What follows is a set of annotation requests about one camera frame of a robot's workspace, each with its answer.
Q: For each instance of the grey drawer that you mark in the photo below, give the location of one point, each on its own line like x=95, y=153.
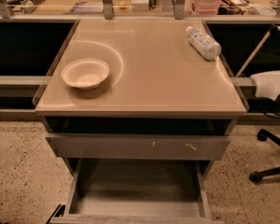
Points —
x=138, y=146
x=136, y=192

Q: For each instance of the grey drawer cabinet with top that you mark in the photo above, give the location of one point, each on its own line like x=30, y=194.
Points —
x=158, y=84

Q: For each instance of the grey top drawer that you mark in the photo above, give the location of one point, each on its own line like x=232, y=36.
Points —
x=138, y=146

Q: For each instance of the white paper bowl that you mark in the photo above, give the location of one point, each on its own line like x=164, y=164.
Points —
x=85, y=74

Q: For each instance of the clear plastic water bottle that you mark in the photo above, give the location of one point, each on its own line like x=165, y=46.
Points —
x=203, y=43

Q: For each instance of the small round yellow ball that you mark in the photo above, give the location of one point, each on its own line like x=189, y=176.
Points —
x=122, y=4

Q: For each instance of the purple booklet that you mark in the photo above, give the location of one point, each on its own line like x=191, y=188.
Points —
x=87, y=7

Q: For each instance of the white chair seat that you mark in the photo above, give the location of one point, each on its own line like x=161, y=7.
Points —
x=267, y=84

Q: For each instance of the black object on floor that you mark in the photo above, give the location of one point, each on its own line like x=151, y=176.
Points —
x=59, y=210

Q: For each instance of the white stick with black tip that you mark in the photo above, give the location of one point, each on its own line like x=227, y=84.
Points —
x=272, y=28

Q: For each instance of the clutter of cables and parts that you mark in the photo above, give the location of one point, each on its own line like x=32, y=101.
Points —
x=233, y=7

